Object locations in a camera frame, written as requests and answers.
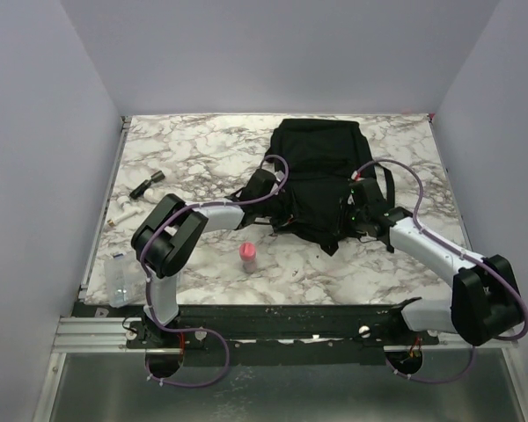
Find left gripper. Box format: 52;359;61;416
255;186;312;233

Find black backpack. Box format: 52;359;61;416
232;117;397;257

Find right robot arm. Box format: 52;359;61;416
342;178;524;346

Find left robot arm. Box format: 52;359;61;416
131;169;289;347

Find pink lidded bottle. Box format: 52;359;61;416
238;242;257;273

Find black cylinder tool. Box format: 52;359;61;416
129;171;165;200

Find white pipe fitting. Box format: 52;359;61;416
105;188;164;229

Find clear plastic box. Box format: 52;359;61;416
103;252;184;309

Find black mounting rail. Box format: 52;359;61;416
70;302;438;374

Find aluminium frame rail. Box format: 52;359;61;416
52;317;145;353

